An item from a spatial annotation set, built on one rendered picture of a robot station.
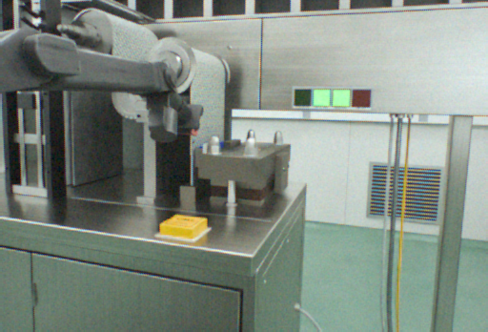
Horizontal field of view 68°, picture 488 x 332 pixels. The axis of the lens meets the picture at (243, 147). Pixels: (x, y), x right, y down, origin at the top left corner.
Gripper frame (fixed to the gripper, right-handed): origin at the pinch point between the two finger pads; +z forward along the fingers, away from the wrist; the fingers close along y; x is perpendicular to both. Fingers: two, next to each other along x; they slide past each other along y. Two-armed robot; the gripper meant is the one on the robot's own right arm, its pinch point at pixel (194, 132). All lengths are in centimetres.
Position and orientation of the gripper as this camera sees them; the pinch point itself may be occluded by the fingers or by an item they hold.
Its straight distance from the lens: 98.5
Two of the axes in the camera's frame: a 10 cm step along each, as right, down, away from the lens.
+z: 2.6, 4.1, 8.7
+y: 9.5, 0.5, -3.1
